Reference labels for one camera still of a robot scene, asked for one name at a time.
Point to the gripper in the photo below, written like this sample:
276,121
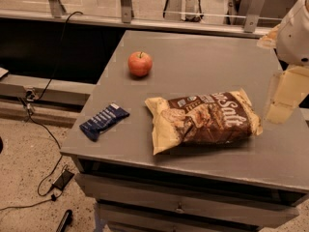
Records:
294,39

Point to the brown chip bag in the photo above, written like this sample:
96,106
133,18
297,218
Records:
219,118

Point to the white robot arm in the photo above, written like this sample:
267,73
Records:
290,39

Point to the red apple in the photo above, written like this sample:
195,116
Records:
139,63

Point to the blue snack bar wrapper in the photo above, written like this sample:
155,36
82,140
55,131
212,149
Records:
103,121

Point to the black power adapter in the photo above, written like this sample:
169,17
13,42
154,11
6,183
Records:
62,180

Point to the metal window railing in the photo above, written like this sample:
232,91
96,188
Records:
224,16

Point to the black handle on floor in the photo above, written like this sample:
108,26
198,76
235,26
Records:
65,221

